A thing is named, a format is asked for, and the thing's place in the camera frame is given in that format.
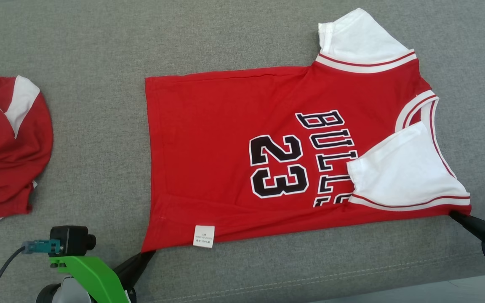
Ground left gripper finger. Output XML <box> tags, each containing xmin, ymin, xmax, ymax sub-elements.
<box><xmin>120</xmin><ymin>252</ymin><xmax>155</xmax><ymax>291</ymax></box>
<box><xmin>113</xmin><ymin>251</ymin><xmax>155</xmax><ymax>282</ymax></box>

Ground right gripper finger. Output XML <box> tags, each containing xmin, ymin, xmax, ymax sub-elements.
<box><xmin>451</xmin><ymin>215</ymin><xmax>485</xmax><ymax>244</ymax></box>
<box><xmin>450</xmin><ymin>212</ymin><xmax>485</xmax><ymax>234</ymax></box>

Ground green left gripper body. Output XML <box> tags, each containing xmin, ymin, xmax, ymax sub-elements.
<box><xmin>49</xmin><ymin>255</ymin><xmax>137</xmax><ymax>303</ymax></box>

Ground red white Bulls jersey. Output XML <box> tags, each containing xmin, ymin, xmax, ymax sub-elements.
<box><xmin>141</xmin><ymin>8</ymin><xmax>472</xmax><ymax>253</ymax></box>

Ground teal left camera connector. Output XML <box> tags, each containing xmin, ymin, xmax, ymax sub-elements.
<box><xmin>21</xmin><ymin>239</ymin><xmax>62</xmax><ymax>255</ymax></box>

